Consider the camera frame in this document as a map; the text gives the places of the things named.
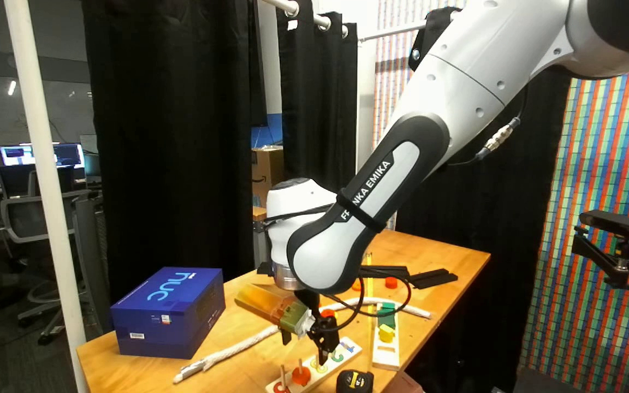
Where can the yellow wooden block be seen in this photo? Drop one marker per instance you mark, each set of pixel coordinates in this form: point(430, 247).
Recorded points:
point(385, 336)

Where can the olive wrist camera box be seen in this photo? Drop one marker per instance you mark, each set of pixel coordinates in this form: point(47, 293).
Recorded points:
point(266, 305)

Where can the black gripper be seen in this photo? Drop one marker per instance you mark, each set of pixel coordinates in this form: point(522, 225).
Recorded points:
point(317, 308)

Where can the long black bar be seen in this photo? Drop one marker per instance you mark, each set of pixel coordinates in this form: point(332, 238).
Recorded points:
point(386, 271)

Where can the orange wooden disc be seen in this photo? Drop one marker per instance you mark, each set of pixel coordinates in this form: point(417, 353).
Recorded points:
point(300, 377)
point(359, 286)
point(325, 313)

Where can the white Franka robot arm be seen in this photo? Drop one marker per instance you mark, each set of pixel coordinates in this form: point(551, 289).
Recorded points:
point(474, 72)

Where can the green wooden block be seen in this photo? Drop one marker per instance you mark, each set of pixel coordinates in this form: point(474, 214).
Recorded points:
point(386, 313)

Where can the black yellow tape measure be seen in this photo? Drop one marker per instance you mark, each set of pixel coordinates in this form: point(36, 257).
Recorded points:
point(353, 383)

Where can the red wooden disc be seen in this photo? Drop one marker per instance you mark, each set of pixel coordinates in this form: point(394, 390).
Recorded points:
point(391, 282)

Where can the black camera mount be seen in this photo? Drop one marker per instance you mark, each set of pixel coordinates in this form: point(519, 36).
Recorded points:
point(623, 225)

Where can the grey office chair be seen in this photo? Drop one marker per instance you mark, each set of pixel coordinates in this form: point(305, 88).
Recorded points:
point(87, 247)

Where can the multicolour patterned backdrop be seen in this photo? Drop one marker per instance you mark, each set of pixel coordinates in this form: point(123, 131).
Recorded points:
point(605, 328)

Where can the white metal pole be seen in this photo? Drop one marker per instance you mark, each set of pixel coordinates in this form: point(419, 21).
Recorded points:
point(44, 182)

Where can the white curtain rod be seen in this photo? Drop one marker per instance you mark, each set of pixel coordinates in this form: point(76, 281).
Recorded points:
point(291, 7)
point(394, 30)

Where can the blue NUC cardboard box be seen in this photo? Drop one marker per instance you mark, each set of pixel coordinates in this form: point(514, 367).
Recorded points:
point(169, 313)

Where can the lit computer monitor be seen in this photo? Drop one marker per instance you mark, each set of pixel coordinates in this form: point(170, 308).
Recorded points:
point(68, 155)
point(18, 155)

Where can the brown cardboard box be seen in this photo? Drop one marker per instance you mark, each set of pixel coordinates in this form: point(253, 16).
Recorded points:
point(263, 166)

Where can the wooden number peg board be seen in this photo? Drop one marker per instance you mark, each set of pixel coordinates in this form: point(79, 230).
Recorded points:
point(338, 354)

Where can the white wooden shape board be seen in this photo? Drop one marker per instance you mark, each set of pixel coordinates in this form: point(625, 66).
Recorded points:
point(385, 354)

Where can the black flat device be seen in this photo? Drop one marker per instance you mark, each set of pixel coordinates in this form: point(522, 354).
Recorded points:
point(434, 278)

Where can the wide black curtain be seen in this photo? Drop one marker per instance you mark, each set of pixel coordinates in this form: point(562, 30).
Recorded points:
point(169, 144)

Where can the blue panel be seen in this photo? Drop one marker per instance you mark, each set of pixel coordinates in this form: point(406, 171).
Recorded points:
point(266, 134)

